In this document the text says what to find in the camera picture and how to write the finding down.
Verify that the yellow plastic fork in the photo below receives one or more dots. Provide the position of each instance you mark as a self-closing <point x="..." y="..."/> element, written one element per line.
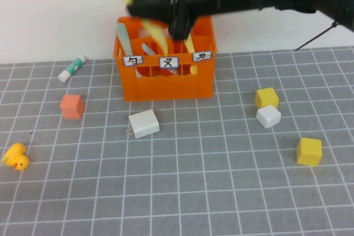
<point x="157" y="34"/>

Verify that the pale green plastic spoon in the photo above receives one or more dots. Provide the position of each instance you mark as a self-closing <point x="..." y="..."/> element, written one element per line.
<point x="124" y="39"/>

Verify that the grey plastic spoon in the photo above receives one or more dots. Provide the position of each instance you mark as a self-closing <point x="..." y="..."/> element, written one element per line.
<point x="149" y="49"/>

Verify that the yellow plastic knife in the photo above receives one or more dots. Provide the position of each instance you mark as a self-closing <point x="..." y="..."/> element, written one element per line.
<point x="190" y="45"/>

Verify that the yellow rubber duck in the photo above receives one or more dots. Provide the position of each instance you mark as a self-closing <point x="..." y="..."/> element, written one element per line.
<point x="16" y="157"/>

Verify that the orange plastic cutlery crate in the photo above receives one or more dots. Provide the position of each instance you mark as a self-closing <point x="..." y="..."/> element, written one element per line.
<point x="166" y="89"/>

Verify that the white handwritten paper label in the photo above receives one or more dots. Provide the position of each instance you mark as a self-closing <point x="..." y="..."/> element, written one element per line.
<point x="202" y="56"/>
<point x="168" y="62"/>
<point x="133" y="60"/>

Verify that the white green glue stick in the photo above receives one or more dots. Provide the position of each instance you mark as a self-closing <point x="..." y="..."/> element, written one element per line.
<point x="72" y="68"/>

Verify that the white USB charger plug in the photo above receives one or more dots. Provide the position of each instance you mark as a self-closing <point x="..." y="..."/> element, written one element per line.
<point x="143" y="124"/>

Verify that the salmon foam cube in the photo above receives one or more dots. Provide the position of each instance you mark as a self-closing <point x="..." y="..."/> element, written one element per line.
<point x="72" y="106"/>

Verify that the yellow foam cube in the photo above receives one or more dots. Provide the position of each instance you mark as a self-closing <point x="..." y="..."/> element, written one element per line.
<point x="266" y="96"/>
<point x="308" y="151"/>

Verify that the white foam cube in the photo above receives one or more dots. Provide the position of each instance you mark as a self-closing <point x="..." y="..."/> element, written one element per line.
<point x="268" y="116"/>

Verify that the black zip tie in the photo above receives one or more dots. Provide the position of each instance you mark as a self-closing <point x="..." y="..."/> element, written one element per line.
<point x="315" y="37"/>

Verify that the grey white-grid tablecloth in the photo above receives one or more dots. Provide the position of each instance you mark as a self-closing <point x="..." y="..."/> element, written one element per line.
<point x="193" y="178"/>

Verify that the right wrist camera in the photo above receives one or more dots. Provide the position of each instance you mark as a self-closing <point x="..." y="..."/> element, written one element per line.
<point x="181" y="27"/>

